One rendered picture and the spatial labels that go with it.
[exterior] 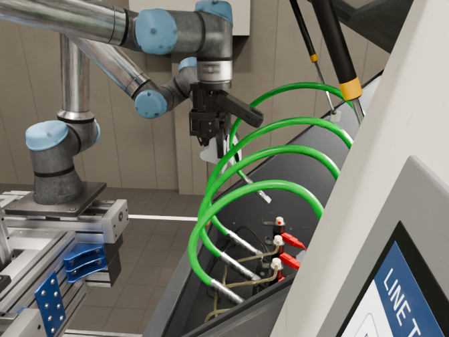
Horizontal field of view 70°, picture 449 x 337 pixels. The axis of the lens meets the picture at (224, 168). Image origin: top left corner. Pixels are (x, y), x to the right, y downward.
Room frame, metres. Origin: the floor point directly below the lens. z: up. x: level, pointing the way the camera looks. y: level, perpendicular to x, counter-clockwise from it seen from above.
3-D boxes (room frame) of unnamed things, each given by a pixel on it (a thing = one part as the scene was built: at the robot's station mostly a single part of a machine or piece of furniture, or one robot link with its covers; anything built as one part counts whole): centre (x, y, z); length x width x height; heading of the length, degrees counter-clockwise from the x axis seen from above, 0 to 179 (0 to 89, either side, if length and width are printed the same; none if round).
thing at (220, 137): (0.69, 0.01, 1.30); 0.05 x 0.02 x 0.09; 169
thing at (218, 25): (0.71, 0.02, 1.52); 0.09 x 0.08 x 0.11; 127
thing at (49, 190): (0.96, 0.54, 1.09); 0.15 x 0.15 x 0.10
